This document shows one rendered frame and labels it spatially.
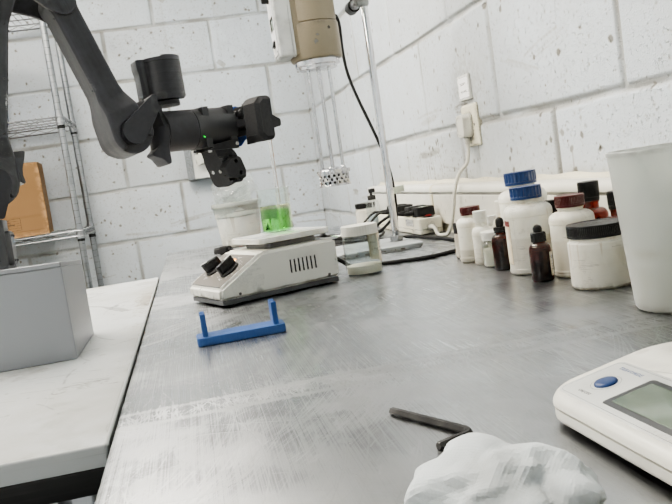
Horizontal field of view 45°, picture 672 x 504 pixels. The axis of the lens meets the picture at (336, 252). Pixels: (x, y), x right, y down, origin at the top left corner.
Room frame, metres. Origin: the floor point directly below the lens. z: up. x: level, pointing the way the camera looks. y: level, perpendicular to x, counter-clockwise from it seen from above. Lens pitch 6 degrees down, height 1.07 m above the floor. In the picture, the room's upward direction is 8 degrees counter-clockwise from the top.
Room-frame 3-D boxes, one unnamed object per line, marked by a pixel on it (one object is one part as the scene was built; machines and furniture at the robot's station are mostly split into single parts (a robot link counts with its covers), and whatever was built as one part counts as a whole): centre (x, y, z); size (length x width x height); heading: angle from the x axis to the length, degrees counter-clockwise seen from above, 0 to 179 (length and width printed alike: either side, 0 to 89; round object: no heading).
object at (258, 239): (1.28, 0.08, 0.98); 0.12 x 0.12 x 0.01; 30
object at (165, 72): (1.15, 0.23, 1.20); 0.11 x 0.08 x 0.12; 125
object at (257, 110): (1.21, 0.15, 1.16); 0.19 x 0.08 x 0.06; 39
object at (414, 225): (2.01, -0.19, 0.92); 0.40 x 0.06 x 0.04; 10
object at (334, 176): (1.66, -0.02, 1.17); 0.07 x 0.07 x 0.25
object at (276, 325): (0.92, 0.12, 0.92); 0.10 x 0.03 x 0.04; 101
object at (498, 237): (1.14, -0.23, 0.94); 0.03 x 0.03 x 0.07
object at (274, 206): (1.27, 0.08, 1.02); 0.06 x 0.05 x 0.08; 50
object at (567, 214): (1.01, -0.29, 0.95); 0.06 x 0.06 x 0.10
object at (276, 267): (1.27, 0.11, 0.94); 0.22 x 0.13 x 0.08; 120
